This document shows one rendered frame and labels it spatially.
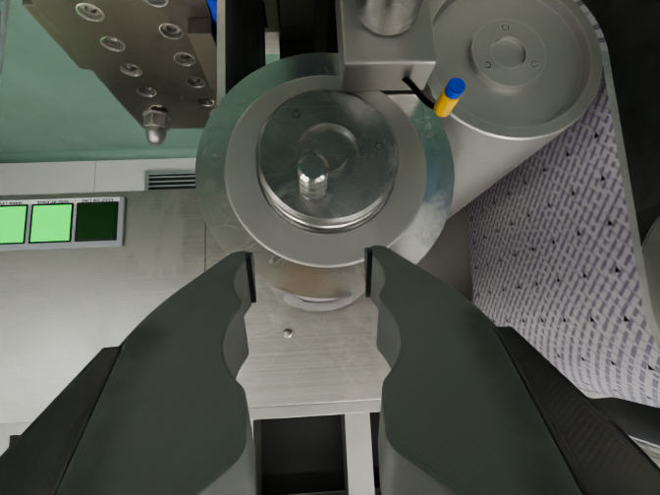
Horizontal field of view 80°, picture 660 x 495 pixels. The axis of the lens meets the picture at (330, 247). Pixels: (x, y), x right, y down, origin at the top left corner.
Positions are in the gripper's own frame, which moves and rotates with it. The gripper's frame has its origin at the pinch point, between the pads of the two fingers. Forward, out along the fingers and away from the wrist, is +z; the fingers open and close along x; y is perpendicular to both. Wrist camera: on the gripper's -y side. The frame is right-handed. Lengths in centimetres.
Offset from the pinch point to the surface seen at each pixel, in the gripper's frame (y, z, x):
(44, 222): 17, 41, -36
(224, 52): -4.7, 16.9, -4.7
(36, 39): -1, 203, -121
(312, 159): -0.9, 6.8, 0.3
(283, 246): 4.3, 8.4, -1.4
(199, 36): -5.1, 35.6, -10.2
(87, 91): 26, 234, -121
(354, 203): 1.8, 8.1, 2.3
